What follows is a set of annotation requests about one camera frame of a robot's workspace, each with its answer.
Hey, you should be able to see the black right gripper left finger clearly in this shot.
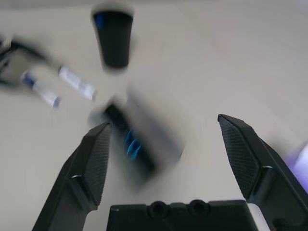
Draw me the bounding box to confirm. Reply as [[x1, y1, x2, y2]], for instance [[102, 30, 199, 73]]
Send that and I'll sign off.
[[32, 121, 113, 231]]

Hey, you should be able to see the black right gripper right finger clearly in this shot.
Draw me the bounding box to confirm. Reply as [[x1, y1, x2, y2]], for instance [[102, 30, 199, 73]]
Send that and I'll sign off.
[[218, 115, 308, 231]]

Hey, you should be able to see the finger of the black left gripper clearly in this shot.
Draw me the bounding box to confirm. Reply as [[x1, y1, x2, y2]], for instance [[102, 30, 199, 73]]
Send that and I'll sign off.
[[9, 40, 48, 63]]

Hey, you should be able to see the white marker black cap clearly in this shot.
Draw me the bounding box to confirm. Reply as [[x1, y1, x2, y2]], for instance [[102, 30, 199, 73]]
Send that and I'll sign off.
[[58, 64, 97, 101]]

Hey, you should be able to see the white marker blue cap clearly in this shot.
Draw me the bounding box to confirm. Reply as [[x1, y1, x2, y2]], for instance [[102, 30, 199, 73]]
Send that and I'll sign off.
[[20, 69, 62, 108]]

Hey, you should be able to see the purple tissue pack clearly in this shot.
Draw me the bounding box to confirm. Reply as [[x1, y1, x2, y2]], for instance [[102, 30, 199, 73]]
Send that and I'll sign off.
[[281, 141, 308, 193]]

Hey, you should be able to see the black tapered cup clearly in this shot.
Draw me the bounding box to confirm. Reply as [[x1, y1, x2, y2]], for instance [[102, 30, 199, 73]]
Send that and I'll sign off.
[[90, 4, 134, 69]]

